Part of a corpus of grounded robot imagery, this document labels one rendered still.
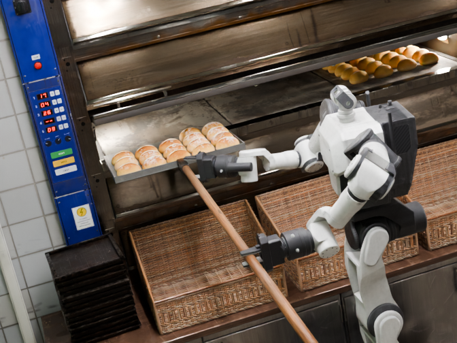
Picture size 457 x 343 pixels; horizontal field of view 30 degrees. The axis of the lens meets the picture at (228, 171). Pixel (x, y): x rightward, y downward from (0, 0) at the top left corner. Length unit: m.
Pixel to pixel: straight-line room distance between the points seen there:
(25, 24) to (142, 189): 0.87
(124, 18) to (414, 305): 1.72
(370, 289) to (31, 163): 1.49
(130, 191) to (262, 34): 0.89
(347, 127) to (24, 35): 1.36
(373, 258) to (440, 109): 1.27
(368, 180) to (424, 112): 1.69
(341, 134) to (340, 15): 1.09
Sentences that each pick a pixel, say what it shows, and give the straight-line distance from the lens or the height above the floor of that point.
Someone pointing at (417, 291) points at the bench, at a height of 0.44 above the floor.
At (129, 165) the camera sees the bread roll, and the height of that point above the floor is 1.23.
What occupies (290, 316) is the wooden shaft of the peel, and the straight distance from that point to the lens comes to 2.24.
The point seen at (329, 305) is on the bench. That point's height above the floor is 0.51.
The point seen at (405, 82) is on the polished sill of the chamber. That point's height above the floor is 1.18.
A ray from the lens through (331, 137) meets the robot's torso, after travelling 2.89.
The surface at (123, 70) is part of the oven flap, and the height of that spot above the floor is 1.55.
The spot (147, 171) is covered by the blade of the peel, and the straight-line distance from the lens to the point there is 3.43.
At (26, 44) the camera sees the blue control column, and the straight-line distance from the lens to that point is 3.51.
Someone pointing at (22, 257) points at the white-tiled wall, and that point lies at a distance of 3.80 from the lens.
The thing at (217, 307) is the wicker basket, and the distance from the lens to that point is 3.50.
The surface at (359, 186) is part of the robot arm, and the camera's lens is 2.46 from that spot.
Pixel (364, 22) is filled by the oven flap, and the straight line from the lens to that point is 3.88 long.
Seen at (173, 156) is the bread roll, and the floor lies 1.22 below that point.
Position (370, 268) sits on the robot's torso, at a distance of 3.10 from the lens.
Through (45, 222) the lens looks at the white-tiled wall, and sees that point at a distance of 3.74.
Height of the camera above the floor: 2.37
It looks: 21 degrees down
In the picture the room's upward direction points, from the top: 11 degrees counter-clockwise
